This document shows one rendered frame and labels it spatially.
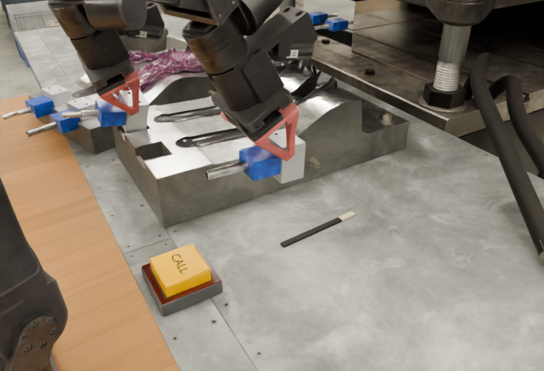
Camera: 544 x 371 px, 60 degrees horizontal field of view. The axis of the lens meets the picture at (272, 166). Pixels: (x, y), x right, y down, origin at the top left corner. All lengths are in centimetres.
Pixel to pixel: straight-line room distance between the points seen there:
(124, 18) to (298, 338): 45
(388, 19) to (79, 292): 124
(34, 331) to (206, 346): 20
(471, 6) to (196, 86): 62
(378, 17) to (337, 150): 79
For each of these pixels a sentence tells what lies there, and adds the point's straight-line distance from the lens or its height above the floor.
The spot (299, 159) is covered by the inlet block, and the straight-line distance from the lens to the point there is 63.
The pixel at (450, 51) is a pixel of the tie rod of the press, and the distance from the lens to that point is 119.
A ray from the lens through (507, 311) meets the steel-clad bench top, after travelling 67.
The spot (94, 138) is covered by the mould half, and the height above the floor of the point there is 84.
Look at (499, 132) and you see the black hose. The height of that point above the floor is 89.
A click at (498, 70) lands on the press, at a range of 156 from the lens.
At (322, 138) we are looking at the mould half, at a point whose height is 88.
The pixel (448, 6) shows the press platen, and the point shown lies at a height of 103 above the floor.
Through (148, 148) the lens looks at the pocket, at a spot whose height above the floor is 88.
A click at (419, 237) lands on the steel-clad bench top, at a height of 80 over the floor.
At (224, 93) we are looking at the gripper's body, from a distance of 55.
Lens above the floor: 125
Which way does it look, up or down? 31 degrees down
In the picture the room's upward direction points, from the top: straight up
